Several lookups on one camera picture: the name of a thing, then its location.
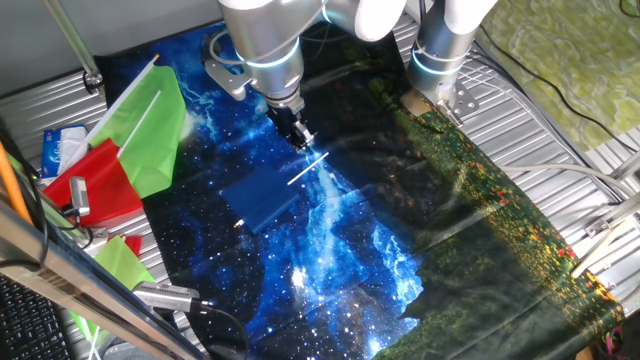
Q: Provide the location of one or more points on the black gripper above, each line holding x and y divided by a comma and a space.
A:
289, 122

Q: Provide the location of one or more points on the blue flag white pole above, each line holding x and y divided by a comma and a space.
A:
260, 200

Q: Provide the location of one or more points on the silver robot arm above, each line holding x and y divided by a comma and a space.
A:
270, 40

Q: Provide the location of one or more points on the large green flag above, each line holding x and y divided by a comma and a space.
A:
150, 140

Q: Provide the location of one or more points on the large red flag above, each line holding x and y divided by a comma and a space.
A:
95, 185

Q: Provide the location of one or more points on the small green flag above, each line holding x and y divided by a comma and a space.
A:
120, 262

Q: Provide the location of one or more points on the tan cardboard piece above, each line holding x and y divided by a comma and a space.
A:
412, 102

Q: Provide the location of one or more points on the silver base mounting plate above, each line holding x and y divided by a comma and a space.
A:
462, 102

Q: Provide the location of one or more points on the galaxy forest print tablecloth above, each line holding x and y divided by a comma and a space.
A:
325, 310

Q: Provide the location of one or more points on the blue white tissue pack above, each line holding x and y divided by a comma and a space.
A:
57, 150

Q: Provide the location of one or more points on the grey stand pole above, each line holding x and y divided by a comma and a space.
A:
70, 35

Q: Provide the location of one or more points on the green yellow patterned cloth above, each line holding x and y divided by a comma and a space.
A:
575, 50

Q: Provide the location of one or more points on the orange pole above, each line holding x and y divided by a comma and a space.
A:
10, 185

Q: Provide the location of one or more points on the aluminium profile beam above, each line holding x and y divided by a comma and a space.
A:
600, 250

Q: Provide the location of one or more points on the black keyboard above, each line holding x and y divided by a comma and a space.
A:
30, 325

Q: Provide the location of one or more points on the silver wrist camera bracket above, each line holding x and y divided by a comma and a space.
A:
225, 82

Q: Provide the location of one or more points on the long silver camera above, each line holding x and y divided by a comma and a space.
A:
165, 296

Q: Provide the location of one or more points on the silver camera clamp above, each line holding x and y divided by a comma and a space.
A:
95, 232

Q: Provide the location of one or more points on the small silver camera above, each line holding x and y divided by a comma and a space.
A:
80, 196

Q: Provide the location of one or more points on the aluminium frame bar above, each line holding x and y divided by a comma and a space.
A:
75, 285

